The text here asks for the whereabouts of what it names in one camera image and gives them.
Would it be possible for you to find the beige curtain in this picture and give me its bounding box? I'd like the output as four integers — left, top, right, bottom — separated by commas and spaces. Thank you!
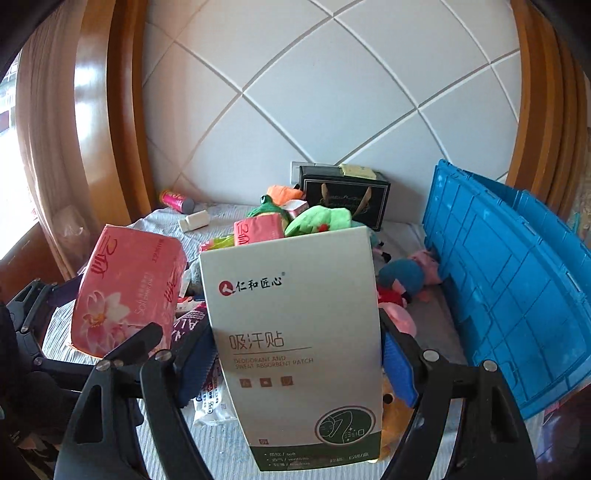
16, 41, 116, 278

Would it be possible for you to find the brown bear plush toy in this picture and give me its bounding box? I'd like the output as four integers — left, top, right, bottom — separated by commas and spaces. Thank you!
381, 378, 416, 462

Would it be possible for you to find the yellow sticky note pad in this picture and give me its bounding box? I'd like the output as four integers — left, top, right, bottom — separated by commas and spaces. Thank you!
339, 163, 377, 180

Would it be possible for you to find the yellow pink packet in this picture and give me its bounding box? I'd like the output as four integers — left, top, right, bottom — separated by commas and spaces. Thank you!
199, 233, 236, 252

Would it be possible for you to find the black gift box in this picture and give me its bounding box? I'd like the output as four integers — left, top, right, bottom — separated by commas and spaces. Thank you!
298, 165, 392, 232

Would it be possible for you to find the white padded wooden headboard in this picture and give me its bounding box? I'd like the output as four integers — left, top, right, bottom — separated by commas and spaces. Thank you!
78, 0, 591, 259

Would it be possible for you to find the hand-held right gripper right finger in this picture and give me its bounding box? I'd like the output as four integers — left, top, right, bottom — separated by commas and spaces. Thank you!
379, 318, 539, 480

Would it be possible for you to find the green frog plush toy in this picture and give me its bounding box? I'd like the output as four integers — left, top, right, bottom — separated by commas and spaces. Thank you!
247, 195, 289, 220

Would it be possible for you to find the white green cardboard box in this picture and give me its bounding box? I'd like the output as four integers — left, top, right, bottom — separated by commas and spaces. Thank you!
198, 226, 384, 472

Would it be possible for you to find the pink pig plush toy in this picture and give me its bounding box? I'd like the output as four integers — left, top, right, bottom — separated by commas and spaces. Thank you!
379, 302, 416, 335

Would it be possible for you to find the white wall outlet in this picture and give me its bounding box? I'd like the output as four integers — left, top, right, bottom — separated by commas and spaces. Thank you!
290, 161, 315, 185

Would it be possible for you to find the blue pink plush toy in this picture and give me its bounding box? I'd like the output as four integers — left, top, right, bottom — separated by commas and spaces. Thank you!
376, 249, 440, 303

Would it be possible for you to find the small white bottle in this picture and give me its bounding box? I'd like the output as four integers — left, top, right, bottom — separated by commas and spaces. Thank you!
179, 211, 209, 232

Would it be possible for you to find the pink can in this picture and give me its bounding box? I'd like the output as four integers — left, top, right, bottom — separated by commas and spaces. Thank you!
159, 188, 195, 214

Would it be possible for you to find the blue plastic crate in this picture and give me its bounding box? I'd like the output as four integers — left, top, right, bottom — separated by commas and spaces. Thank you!
422, 159, 591, 418

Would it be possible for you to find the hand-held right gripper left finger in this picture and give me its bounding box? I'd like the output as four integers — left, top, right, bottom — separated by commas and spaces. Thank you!
60, 325, 220, 480

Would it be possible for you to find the orange plush toy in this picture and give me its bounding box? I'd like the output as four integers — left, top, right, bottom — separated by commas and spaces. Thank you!
267, 185, 303, 206

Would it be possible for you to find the light green plush toy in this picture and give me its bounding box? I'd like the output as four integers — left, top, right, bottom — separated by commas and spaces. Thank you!
284, 205, 368, 238

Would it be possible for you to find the pink floral tissue pack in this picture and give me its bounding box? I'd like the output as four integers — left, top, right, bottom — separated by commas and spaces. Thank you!
70, 224, 188, 358
233, 215, 284, 247

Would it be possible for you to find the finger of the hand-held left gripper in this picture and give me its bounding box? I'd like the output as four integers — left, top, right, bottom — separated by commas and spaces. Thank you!
99, 322, 164, 370
7, 278, 63, 335

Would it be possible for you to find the white blue wet wipes packet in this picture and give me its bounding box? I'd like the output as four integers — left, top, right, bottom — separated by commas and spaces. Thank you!
193, 357, 238, 428

